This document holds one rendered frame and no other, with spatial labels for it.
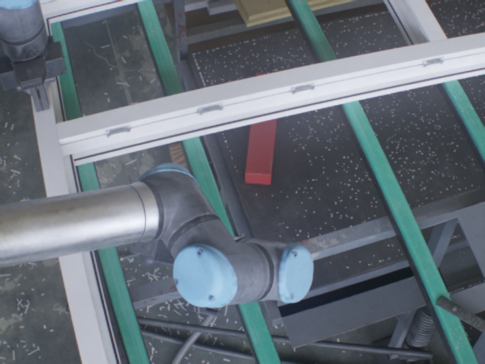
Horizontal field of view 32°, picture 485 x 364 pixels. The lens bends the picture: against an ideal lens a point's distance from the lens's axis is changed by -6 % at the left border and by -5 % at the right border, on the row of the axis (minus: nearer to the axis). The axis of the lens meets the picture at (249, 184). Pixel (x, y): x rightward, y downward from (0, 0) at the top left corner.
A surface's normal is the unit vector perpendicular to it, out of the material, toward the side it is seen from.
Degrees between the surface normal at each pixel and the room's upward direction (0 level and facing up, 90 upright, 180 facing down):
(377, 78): 90
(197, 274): 51
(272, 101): 90
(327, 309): 0
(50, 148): 0
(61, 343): 0
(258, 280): 62
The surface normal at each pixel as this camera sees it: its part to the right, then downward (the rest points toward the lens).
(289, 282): 0.80, 0.06
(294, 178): 0.00, -0.54
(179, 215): -0.22, -0.40
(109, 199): 0.43, -0.63
